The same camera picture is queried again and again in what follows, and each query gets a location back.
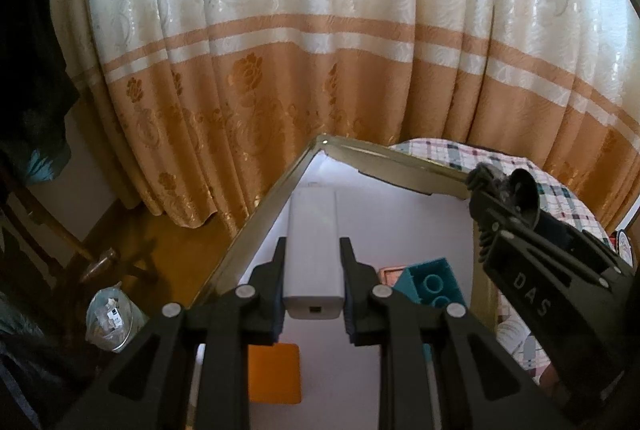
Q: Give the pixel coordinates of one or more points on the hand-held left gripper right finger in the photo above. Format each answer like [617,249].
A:
[350,295]

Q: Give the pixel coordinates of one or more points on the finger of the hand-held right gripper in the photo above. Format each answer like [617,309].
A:
[487,222]
[557,232]

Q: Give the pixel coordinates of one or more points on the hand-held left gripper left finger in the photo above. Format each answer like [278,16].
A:
[277,295]

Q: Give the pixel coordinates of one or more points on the small red box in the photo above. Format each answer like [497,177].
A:
[392,274]

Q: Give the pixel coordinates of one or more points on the white power bank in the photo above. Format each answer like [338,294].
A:
[312,250]

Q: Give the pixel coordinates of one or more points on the metal tin tray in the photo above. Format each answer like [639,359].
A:
[260,226]

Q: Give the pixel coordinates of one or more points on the orange box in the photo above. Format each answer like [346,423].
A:
[275,372]

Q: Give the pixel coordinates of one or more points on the blue studded building block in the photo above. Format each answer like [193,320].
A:
[430,282]

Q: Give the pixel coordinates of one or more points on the round dark white-rimmed disc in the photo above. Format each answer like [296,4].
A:
[624,247]

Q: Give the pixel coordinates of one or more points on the clear plastic bag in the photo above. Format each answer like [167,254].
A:
[112,320]

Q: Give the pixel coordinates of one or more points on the wooden chair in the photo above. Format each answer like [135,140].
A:
[75,246]

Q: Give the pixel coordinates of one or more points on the cream and orange floral curtain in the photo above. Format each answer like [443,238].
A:
[320,34]

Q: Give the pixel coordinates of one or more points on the dark hanging clothing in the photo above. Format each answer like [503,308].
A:
[35,84]

